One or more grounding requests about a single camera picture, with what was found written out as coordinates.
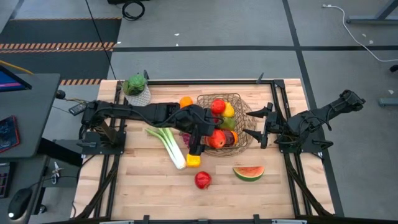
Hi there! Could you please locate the coiled black cable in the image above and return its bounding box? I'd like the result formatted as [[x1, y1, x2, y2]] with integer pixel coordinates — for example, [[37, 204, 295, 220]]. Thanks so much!
[[121, 1, 146, 22]]

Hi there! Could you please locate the white floor cable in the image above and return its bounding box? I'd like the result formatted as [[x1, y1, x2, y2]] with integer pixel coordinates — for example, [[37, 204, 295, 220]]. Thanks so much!
[[322, 3, 398, 63]]

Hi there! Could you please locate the grey table leg frame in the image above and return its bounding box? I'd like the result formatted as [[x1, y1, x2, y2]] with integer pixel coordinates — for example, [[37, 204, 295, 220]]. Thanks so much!
[[345, 0, 398, 25]]

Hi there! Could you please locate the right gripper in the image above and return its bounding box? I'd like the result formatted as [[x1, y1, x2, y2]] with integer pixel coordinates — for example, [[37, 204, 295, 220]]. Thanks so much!
[[242, 102, 292, 150]]

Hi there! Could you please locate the long black hanging cable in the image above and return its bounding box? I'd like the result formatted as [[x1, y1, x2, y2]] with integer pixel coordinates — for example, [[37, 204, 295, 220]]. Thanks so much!
[[85, 0, 118, 82]]

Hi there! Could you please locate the yellow pear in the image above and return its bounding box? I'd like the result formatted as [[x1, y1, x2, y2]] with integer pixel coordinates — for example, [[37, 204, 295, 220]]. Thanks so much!
[[222, 101, 236, 118]]

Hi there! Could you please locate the succulent in white patterned pot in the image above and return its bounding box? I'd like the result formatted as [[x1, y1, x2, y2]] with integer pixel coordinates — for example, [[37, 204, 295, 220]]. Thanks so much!
[[122, 73, 152, 108]]

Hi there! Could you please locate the black hazard-striped floor mat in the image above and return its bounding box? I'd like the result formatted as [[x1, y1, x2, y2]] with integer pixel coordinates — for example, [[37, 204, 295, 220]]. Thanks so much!
[[0, 17, 123, 86]]

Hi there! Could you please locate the black computer mouse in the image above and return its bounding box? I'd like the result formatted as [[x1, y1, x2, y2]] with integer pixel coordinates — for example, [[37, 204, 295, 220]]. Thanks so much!
[[7, 187, 33, 221]]

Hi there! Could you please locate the grey table foot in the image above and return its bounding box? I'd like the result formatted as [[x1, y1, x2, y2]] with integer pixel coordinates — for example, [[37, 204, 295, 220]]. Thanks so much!
[[378, 97, 398, 107]]

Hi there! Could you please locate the green pear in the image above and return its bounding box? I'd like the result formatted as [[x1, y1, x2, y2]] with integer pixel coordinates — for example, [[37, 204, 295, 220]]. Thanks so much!
[[219, 116, 237, 131]]

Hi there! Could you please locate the computer monitor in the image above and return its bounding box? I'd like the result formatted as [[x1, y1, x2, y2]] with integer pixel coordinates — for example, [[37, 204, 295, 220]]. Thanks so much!
[[0, 65, 33, 93]]

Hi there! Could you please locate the dark grey desk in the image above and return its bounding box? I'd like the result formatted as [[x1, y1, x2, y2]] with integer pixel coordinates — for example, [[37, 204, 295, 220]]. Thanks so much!
[[0, 73, 62, 159]]

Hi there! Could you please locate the grey side desk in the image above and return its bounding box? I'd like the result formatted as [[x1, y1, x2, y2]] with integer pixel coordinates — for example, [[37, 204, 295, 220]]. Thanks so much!
[[0, 155, 50, 224]]

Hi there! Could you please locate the green and white leek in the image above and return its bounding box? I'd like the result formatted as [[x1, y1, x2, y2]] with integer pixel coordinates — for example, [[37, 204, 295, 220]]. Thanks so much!
[[145, 126, 187, 170]]

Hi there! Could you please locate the yellow bell pepper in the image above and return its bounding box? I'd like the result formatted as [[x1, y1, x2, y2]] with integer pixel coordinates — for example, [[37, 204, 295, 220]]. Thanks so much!
[[185, 154, 202, 169]]

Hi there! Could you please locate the black keyboard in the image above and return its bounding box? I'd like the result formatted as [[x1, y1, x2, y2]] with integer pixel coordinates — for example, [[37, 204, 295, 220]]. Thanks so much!
[[0, 161, 16, 199]]

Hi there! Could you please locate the red patterned tablet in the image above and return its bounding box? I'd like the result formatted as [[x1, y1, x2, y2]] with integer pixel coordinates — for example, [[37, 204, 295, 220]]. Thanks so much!
[[0, 115, 21, 154]]

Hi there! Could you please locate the watermelon slice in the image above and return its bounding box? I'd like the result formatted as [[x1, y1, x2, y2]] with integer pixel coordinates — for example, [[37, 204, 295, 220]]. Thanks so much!
[[232, 165, 266, 183]]

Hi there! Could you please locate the purple grape bunch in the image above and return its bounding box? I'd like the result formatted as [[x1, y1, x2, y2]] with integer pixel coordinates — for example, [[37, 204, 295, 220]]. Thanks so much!
[[180, 132, 192, 147]]

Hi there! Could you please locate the black aluminium table frame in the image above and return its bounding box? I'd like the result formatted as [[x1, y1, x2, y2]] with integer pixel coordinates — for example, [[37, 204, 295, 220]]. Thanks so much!
[[70, 79, 336, 224]]

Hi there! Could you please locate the yellow cable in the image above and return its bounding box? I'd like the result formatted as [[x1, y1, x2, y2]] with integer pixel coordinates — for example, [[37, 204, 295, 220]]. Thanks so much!
[[0, 60, 34, 75]]

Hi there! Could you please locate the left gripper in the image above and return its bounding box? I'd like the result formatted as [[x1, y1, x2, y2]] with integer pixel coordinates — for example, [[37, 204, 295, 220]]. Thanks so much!
[[178, 105, 223, 156]]

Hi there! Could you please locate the gold wire basket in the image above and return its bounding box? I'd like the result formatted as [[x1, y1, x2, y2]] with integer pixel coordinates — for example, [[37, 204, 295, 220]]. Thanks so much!
[[195, 92, 249, 149]]

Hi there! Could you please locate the silver carabiner clip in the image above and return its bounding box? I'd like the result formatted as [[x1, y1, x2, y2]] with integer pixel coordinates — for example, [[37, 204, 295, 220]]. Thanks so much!
[[51, 161, 65, 185]]

